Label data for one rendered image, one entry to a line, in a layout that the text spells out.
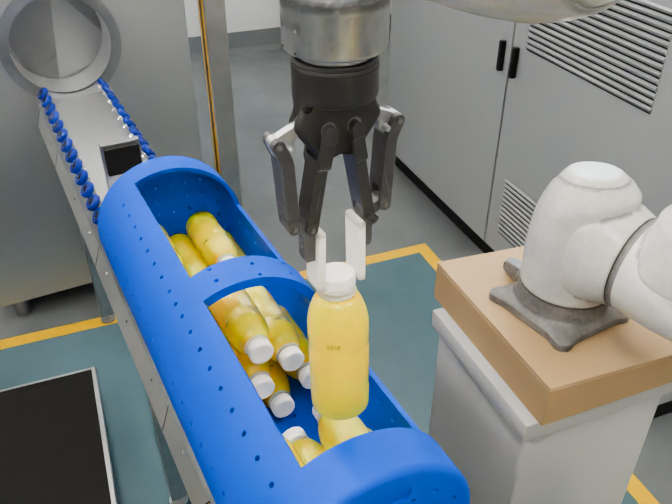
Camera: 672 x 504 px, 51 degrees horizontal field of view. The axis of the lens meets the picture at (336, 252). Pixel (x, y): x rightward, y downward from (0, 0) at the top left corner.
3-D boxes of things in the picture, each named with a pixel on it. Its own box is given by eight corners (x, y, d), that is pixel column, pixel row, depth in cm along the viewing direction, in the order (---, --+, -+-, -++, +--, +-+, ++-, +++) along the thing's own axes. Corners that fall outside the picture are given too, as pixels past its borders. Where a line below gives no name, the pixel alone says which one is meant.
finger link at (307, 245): (316, 216, 65) (287, 223, 64) (316, 260, 68) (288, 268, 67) (309, 208, 67) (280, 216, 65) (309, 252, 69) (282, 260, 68)
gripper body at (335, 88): (357, 31, 63) (356, 127, 68) (270, 46, 60) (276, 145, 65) (402, 56, 57) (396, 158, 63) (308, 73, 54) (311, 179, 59)
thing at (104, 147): (146, 187, 192) (136, 135, 183) (149, 193, 189) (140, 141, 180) (109, 195, 188) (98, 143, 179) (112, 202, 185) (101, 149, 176)
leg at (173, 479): (185, 489, 221) (156, 339, 185) (191, 503, 216) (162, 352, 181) (167, 496, 218) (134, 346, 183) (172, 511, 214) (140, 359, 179)
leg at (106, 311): (113, 313, 293) (83, 181, 257) (117, 321, 288) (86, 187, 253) (99, 317, 290) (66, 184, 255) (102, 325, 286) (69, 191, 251)
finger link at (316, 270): (326, 233, 66) (319, 235, 66) (325, 292, 70) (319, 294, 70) (312, 218, 68) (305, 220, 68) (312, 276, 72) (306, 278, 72)
